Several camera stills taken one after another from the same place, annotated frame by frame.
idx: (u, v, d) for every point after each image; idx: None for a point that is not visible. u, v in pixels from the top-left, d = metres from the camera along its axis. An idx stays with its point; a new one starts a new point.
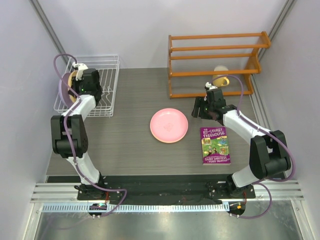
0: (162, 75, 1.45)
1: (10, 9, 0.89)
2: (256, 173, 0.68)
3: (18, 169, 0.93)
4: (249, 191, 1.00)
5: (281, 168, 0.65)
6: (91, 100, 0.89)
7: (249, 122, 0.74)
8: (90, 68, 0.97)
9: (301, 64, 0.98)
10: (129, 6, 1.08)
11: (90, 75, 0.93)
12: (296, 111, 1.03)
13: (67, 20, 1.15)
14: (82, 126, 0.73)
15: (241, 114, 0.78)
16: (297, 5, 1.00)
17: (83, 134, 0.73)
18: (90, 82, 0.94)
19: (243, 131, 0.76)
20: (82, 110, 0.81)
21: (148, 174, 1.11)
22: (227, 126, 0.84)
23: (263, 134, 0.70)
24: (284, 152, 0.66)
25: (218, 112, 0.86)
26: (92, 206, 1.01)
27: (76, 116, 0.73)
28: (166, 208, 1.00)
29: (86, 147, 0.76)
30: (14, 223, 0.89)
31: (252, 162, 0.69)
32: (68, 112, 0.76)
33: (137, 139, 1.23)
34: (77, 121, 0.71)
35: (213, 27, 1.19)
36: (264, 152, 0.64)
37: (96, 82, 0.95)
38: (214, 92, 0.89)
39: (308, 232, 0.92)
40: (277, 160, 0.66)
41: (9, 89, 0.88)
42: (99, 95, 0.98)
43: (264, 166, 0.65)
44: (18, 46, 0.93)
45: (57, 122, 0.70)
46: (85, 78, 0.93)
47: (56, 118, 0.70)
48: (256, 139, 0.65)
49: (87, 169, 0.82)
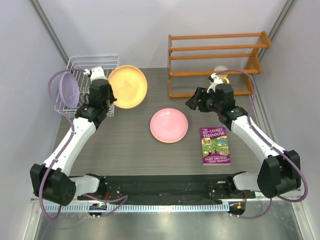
0: (162, 75, 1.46)
1: (10, 10, 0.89)
2: (263, 191, 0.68)
3: (18, 169, 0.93)
4: (249, 191, 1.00)
5: (290, 188, 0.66)
6: (88, 127, 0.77)
7: (263, 139, 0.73)
8: (102, 79, 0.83)
9: (301, 65, 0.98)
10: (129, 6, 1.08)
11: (98, 90, 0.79)
12: (296, 111, 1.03)
13: (67, 20, 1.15)
14: (65, 183, 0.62)
15: (253, 124, 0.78)
16: (297, 5, 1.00)
17: (66, 189, 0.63)
18: (96, 96, 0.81)
19: (254, 145, 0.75)
20: (71, 152, 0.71)
21: (148, 174, 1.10)
22: (234, 131, 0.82)
23: (277, 153, 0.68)
24: (296, 174, 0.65)
25: (226, 115, 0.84)
26: (92, 206, 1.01)
27: (57, 173, 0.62)
28: (166, 208, 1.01)
29: (71, 197, 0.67)
30: (13, 223, 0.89)
31: (260, 180, 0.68)
32: (51, 162, 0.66)
33: (137, 139, 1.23)
34: (55, 180, 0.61)
35: (213, 27, 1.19)
36: (276, 175, 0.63)
37: (102, 98, 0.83)
38: (224, 91, 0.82)
39: (308, 232, 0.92)
40: (287, 180, 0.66)
41: (9, 89, 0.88)
42: (103, 113, 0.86)
43: (274, 187, 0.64)
44: (18, 46, 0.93)
45: (36, 175, 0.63)
46: (91, 91, 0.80)
47: (36, 170, 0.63)
48: (270, 161, 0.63)
49: (82, 193, 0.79)
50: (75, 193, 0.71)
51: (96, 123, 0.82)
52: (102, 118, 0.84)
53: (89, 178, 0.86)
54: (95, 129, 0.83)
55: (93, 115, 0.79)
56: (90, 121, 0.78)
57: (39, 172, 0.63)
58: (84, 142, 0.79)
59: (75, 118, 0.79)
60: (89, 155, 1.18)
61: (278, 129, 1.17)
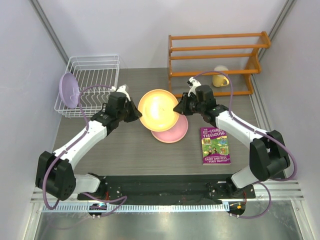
0: (162, 75, 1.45)
1: (10, 9, 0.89)
2: (258, 176, 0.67)
3: (18, 169, 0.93)
4: (249, 191, 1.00)
5: (282, 167, 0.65)
6: (101, 131, 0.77)
7: (246, 125, 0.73)
8: (122, 92, 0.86)
9: (301, 64, 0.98)
10: (129, 6, 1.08)
11: (116, 100, 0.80)
12: (296, 111, 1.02)
13: (67, 20, 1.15)
14: (68, 174, 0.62)
15: (234, 115, 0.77)
16: (297, 5, 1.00)
17: (69, 181, 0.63)
18: (113, 106, 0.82)
19: (239, 134, 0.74)
20: (80, 148, 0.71)
21: (149, 174, 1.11)
22: (220, 128, 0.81)
23: (261, 136, 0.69)
24: (283, 151, 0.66)
25: (209, 114, 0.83)
26: (92, 206, 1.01)
27: (64, 163, 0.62)
28: (166, 208, 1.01)
29: (69, 192, 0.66)
30: (13, 223, 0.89)
31: (252, 166, 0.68)
32: (61, 152, 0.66)
33: (137, 139, 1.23)
34: (62, 169, 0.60)
35: (213, 27, 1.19)
36: (264, 154, 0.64)
37: (118, 109, 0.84)
38: (204, 91, 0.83)
39: (308, 232, 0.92)
40: (277, 160, 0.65)
41: (9, 89, 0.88)
42: (116, 122, 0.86)
43: (265, 169, 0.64)
44: (18, 47, 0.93)
45: (43, 162, 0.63)
46: (110, 101, 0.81)
47: (44, 157, 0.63)
48: (256, 143, 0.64)
49: (80, 190, 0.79)
50: (73, 190, 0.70)
51: (108, 130, 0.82)
52: (115, 126, 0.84)
53: (90, 177, 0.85)
54: (106, 135, 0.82)
55: (107, 121, 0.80)
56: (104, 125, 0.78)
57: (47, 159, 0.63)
58: (94, 143, 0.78)
59: (91, 121, 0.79)
60: (89, 155, 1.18)
61: (277, 129, 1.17)
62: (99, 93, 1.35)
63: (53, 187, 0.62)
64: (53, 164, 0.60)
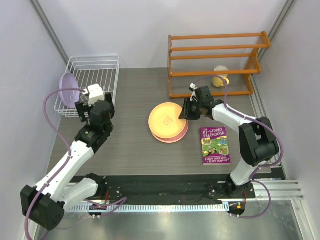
0: (162, 75, 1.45)
1: (10, 9, 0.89)
2: (248, 161, 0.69)
3: (18, 168, 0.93)
4: (249, 191, 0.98)
5: (271, 153, 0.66)
6: (86, 153, 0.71)
7: (237, 113, 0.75)
8: (104, 103, 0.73)
9: (301, 64, 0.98)
10: (129, 6, 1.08)
11: (98, 116, 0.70)
12: (296, 111, 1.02)
13: (67, 20, 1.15)
14: (53, 209, 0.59)
15: (228, 107, 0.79)
16: (297, 5, 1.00)
17: (54, 214, 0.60)
18: (97, 122, 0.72)
19: (231, 122, 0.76)
20: (64, 178, 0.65)
21: (149, 174, 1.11)
22: (216, 120, 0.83)
23: (250, 121, 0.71)
24: (272, 137, 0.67)
25: (207, 107, 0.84)
26: (92, 206, 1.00)
27: (46, 198, 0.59)
28: (166, 208, 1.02)
29: (59, 219, 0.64)
30: (13, 223, 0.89)
31: (242, 152, 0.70)
32: (42, 186, 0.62)
33: (138, 138, 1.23)
34: (44, 206, 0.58)
35: (213, 27, 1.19)
36: (252, 138, 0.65)
37: (104, 122, 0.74)
38: (202, 89, 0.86)
39: (308, 232, 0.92)
40: (265, 145, 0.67)
41: (9, 89, 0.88)
42: (105, 137, 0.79)
43: (254, 153, 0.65)
44: (18, 47, 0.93)
45: (24, 197, 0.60)
46: (91, 116, 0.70)
47: (26, 192, 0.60)
48: (245, 126, 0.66)
49: (77, 202, 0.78)
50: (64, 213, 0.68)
51: (94, 148, 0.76)
52: (102, 143, 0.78)
53: (87, 185, 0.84)
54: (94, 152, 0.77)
55: (92, 140, 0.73)
56: (88, 146, 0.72)
57: (29, 194, 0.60)
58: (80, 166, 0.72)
59: (74, 141, 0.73)
60: None
61: (278, 129, 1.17)
62: None
63: (39, 220, 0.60)
64: (34, 199, 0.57)
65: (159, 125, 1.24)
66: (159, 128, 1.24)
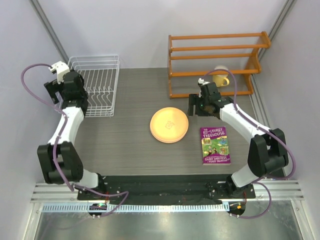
0: (162, 75, 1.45)
1: (10, 10, 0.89)
2: (254, 171, 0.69)
3: (18, 168, 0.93)
4: (249, 191, 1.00)
5: (280, 166, 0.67)
6: (78, 113, 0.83)
7: (249, 120, 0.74)
8: (72, 72, 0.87)
9: (301, 64, 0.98)
10: (129, 5, 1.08)
11: (73, 83, 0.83)
12: (296, 111, 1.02)
13: (67, 19, 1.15)
14: (73, 153, 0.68)
15: (239, 109, 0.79)
16: (297, 5, 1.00)
17: (76, 161, 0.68)
18: (74, 88, 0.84)
19: (241, 127, 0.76)
20: (70, 130, 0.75)
21: (149, 175, 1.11)
22: (224, 119, 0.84)
23: (263, 132, 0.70)
24: (283, 150, 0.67)
25: (214, 105, 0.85)
26: (92, 206, 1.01)
27: (65, 144, 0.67)
28: (166, 208, 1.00)
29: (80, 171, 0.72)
30: (13, 223, 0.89)
31: (250, 161, 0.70)
32: (55, 139, 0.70)
33: (137, 138, 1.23)
34: (67, 149, 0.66)
35: (214, 27, 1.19)
36: (264, 152, 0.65)
37: (80, 89, 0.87)
38: (208, 85, 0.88)
39: (308, 233, 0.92)
40: (275, 157, 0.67)
41: (9, 89, 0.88)
42: (86, 101, 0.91)
43: (263, 166, 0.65)
44: (18, 47, 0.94)
45: (43, 155, 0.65)
46: (67, 86, 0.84)
47: (43, 150, 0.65)
48: (258, 139, 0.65)
49: (85, 181, 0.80)
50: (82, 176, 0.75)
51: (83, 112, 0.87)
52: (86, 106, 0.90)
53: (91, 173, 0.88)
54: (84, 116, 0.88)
55: (78, 104, 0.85)
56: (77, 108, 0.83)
57: (47, 148, 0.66)
58: (77, 126, 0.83)
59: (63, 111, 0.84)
60: (89, 155, 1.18)
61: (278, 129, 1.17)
62: (100, 93, 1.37)
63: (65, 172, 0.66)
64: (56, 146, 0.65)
65: (160, 127, 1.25)
66: (160, 131, 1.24)
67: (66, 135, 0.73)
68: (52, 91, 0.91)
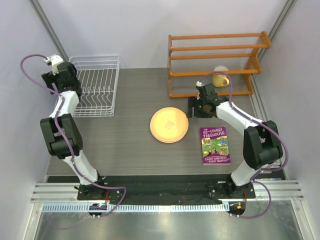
0: (162, 75, 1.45)
1: (11, 10, 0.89)
2: (250, 163, 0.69)
3: (18, 168, 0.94)
4: (249, 191, 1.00)
5: (274, 157, 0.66)
6: (74, 95, 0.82)
7: (242, 114, 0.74)
8: (66, 62, 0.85)
9: (301, 64, 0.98)
10: (129, 6, 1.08)
11: (67, 70, 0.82)
12: (296, 110, 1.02)
13: (67, 20, 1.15)
14: (74, 124, 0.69)
15: (234, 105, 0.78)
16: (297, 5, 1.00)
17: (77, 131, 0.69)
18: (68, 77, 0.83)
19: (236, 122, 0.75)
20: (68, 108, 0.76)
21: (149, 175, 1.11)
22: (220, 117, 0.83)
23: (256, 125, 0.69)
24: (276, 141, 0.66)
25: (211, 104, 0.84)
26: (92, 206, 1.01)
27: (66, 115, 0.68)
28: (166, 208, 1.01)
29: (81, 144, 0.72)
30: (13, 223, 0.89)
31: (246, 153, 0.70)
32: (55, 112, 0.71)
33: (137, 138, 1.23)
34: (68, 120, 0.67)
35: (213, 27, 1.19)
36: (257, 142, 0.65)
37: (74, 77, 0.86)
38: (205, 86, 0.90)
39: (308, 233, 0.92)
40: (269, 149, 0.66)
41: (9, 89, 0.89)
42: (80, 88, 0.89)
43: (257, 157, 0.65)
44: (18, 47, 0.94)
45: (46, 126, 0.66)
46: (61, 74, 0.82)
47: (46, 122, 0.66)
48: (250, 130, 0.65)
49: (86, 167, 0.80)
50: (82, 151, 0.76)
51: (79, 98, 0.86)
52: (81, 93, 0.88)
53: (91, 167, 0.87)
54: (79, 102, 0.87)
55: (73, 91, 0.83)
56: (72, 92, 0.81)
57: (49, 120, 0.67)
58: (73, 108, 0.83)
59: None
60: (89, 155, 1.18)
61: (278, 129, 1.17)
62: (99, 93, 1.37)
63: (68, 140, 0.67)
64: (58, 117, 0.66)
65: (160, 126, 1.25)
66: (160, 131, 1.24)
67: (65, 111, 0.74)
68: (48, 81, 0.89)
